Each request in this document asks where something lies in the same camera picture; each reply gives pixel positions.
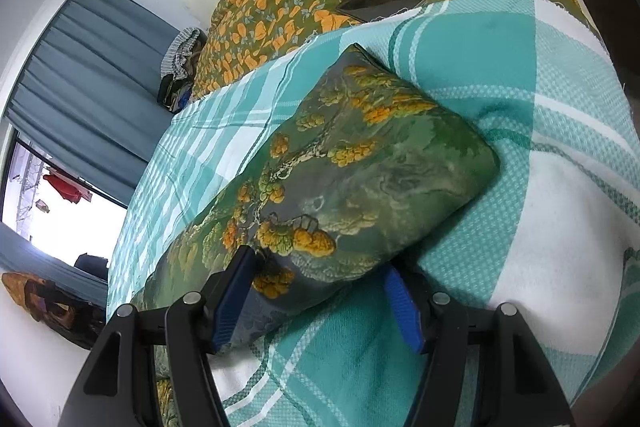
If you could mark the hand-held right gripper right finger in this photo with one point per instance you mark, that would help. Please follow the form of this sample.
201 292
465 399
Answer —
403 308

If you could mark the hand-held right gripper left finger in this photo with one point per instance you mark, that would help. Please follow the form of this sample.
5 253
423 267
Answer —
234 303

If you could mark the green printed silky garment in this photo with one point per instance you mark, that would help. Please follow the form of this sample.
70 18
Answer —
360 167

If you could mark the dark clothes pile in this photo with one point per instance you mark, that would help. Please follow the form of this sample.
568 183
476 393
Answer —
174 93

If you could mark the black object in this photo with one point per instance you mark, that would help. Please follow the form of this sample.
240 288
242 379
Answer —
92 264

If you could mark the window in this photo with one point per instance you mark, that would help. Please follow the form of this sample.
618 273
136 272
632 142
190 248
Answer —
85 227

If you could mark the blue curtain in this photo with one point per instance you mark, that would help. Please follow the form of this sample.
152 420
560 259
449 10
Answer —
95 72
45 264

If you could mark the red hanging garment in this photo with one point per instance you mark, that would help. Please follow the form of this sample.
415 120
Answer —
65 188

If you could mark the grey ruffled cloth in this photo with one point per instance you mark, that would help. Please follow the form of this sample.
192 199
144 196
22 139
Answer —
181 49

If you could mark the teal plaid blanket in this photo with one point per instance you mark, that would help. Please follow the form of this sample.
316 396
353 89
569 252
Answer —
500 67

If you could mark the black phone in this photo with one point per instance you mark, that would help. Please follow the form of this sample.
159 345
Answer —
380 2

